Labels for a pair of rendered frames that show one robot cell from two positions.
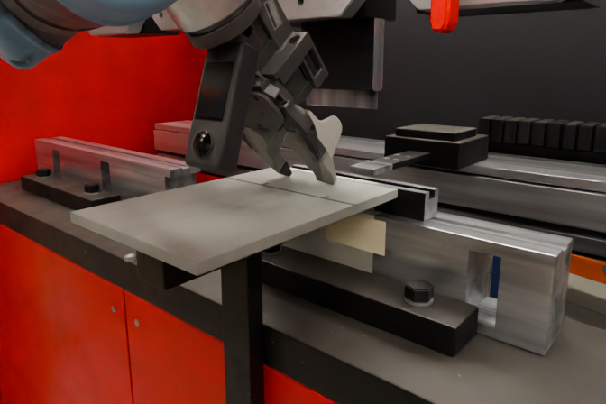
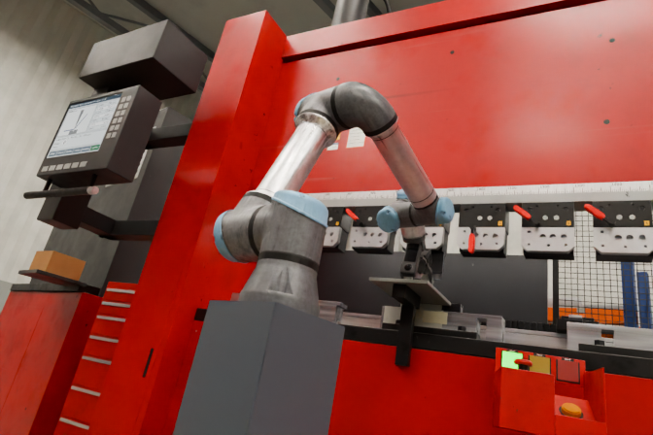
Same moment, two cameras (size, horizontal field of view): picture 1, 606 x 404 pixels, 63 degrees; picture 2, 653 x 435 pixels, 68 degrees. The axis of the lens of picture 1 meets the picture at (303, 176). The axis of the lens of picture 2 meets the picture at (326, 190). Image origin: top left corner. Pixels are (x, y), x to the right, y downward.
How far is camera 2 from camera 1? 1.22 m
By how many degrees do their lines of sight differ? 36
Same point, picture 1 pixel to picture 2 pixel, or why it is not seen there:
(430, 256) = (463, 321)
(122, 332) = not seen: hidden behind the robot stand
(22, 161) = not seen: hidden behind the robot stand
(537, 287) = (498, 326)
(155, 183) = (328, 309)
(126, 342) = not seen: hidden behind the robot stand
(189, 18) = (412, 234)
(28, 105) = (228, 276)
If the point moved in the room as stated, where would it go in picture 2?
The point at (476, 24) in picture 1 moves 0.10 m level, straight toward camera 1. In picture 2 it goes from (453, 283) to (456, 278)
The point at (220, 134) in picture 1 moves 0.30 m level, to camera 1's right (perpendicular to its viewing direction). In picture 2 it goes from (414, 264) to (502, 286)
